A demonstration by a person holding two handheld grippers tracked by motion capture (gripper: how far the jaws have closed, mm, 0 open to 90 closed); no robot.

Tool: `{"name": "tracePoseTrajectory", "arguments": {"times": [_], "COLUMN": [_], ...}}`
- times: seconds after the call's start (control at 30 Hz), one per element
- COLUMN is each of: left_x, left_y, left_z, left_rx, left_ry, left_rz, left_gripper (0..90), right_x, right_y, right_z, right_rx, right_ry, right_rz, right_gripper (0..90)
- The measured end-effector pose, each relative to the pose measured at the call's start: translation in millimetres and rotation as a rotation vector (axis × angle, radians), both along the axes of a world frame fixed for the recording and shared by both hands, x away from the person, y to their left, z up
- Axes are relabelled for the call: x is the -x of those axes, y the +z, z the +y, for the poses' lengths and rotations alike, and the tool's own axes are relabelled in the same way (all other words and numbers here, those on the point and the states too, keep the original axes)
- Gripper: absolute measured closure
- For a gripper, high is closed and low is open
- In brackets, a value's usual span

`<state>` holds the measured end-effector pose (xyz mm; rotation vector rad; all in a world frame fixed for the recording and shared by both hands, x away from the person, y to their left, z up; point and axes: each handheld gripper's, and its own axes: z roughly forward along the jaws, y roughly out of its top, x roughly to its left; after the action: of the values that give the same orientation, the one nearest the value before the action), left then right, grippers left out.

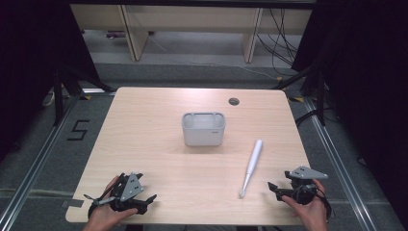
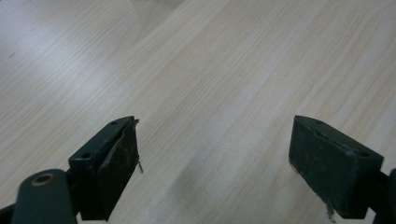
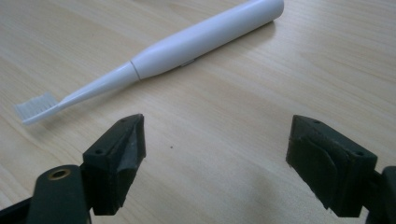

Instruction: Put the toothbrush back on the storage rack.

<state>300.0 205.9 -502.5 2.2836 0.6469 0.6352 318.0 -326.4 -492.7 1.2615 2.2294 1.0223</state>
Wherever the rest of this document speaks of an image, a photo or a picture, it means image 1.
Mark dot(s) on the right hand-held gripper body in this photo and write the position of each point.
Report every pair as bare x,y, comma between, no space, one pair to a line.
306,173

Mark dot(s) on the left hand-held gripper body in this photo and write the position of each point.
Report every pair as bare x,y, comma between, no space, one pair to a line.
131,187

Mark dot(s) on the white electric toothbrush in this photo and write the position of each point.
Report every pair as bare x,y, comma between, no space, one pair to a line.
253,160

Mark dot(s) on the grey toothbrush holder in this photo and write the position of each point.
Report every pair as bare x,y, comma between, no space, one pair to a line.
203,133

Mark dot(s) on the person's left hand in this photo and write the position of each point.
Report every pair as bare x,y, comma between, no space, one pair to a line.
106,216

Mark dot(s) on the person's right hand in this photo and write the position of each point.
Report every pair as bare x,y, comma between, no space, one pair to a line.
312,213

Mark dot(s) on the grey tape piece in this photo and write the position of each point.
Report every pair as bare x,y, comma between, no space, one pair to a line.
73,203

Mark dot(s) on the yellow black tape piece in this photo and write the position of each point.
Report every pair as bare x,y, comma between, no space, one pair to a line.
296,99

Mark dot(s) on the black metal stand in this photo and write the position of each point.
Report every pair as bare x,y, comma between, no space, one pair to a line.
61,93
316,86

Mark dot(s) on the black curtain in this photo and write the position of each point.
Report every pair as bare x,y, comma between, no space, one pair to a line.
369,80
29,64

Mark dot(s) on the light wooden desk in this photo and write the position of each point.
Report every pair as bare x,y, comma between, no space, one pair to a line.
192,17

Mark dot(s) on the aluminium floor rail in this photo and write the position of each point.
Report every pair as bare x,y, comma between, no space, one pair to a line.
333,154
35,163

